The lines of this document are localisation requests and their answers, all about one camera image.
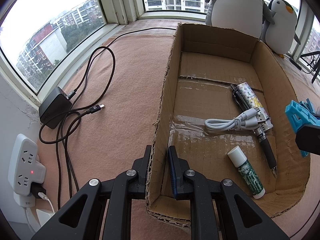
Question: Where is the blue plastic clip tool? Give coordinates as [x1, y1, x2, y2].
[285, 98, 319, 158]

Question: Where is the black pen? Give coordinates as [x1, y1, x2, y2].
[231, 85, 277, 178]

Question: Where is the green white glue stick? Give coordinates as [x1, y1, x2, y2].
[227, 146, 265, 199]

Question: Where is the white USB cable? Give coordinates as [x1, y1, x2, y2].
[204, 107, 267, 132]

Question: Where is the patterned white tube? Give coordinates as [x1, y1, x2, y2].
[236, 82, 273, 131]

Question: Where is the cardboard box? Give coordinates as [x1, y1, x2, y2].
[147, 24, 319, 227]

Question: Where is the black tripod stand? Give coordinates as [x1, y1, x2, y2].
[300, 50, 320, 83]

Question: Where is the black plug in strip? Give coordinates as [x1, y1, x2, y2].
[30, 182, 46, 199]

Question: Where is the white power strip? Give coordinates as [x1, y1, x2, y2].
[8, 134, 46, 196]

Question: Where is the small penguin plush orange beak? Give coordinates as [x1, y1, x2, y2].
[261, 0, 301, 55]

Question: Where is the black power adapter brick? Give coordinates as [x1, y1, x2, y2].
[39, 87, 72, 129]

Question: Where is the pink felt mat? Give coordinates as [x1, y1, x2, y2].
[38, 19, 319, 239]

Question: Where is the large grey white penguin plush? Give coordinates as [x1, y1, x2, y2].
[204, 0, 274, 38]

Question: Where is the white wall adapter block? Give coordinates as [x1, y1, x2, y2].
[36, 209, 55, 227]

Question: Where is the white charger cable plug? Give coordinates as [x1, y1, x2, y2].
[38, 192, 55, 214]

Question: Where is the black power cord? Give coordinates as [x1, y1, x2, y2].
[55, 26, 176, 210]

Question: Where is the black USB-C cable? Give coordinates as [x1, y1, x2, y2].
[38, 45, 117, 145]

